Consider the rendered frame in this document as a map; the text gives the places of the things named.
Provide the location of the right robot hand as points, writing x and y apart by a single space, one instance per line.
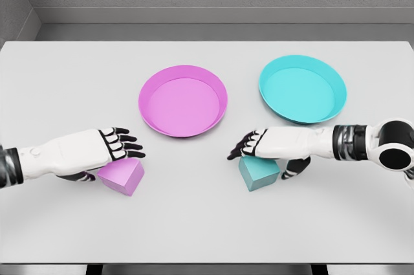
284 144

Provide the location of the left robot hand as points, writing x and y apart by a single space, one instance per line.
87 150

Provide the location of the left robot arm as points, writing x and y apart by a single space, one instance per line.
27 163

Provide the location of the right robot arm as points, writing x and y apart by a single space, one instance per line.
362 144

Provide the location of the cyan block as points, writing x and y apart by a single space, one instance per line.
258 173

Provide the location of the pink block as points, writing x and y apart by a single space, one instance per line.
121 176

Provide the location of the cyan plate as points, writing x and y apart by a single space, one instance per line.
302 89

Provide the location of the pink plate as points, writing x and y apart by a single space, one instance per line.
183 102

